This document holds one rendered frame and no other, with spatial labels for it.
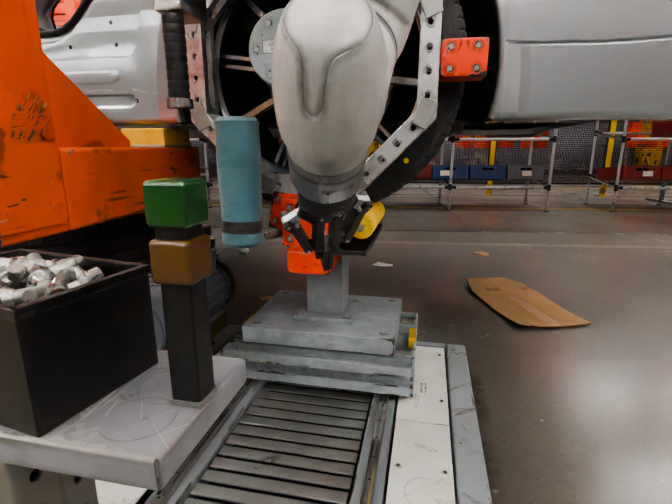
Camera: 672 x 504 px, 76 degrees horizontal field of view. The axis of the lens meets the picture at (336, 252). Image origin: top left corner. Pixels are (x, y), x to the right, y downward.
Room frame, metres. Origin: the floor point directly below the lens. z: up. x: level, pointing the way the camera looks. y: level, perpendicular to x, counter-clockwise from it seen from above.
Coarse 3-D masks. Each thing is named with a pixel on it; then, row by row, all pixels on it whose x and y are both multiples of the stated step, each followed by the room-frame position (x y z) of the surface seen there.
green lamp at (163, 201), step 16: (144, 192) 0.35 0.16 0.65; (160, 192) 0.35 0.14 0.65; (176, 192) 0.35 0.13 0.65; (192, 192) 0.36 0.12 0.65; (160, 208) 0.35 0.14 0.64; (176, 208) 0.35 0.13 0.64; (192, 208) 0.36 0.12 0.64; (160, 224) 0.35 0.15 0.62; (176, 224) 0.35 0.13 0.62; (192, 224) 0.35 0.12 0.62
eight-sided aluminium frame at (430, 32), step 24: (216, 0) 1.00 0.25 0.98; (432, 0) 0.90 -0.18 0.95; (192, 24) 1.00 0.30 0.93; (432, 24) 0.90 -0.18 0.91; (192, 48) 1.01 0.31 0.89; (432, 48) 0.90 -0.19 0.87; (192, 72) 1.01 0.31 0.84; (432, 72) 0.90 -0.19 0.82; (192, 96) 1.01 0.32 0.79; (216, 96) 1.05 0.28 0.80; (432, 96) 0.90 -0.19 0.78; (192, 120) 1.01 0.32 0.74; (408, 120) 0.91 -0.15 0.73; (432, 120) 0.90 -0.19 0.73; (384, 144) 0.92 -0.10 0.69; (408, 144) 0.91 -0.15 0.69; (264, 168) 1.02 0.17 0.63; (384, 168) 0.92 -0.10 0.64; (264, 192) 0.97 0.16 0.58; (288, 192) 0.96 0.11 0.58; (360, 192) 0.93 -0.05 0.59
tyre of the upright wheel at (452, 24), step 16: (448, 0) 0.98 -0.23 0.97; (448, 16) 0.98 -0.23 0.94; (448, 32) 0.97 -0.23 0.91; (464, 32) 0.98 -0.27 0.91; (448, 96) 0.97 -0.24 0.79; (448, 112) 0.97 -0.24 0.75; (432, 128) 0.98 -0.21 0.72; (448, 128) 0.98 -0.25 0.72; (208, 144) 1.10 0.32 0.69; (416, 144) 0.99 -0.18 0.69; (432, 144) 0.98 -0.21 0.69; (400, 160) 0.99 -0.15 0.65; (416, 160) 0.99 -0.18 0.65; (384, 176) 1.00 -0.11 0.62; (400, 176) 0.99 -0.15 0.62; (368, 192) 1.01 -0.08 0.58; (384, 192) 1.00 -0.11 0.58
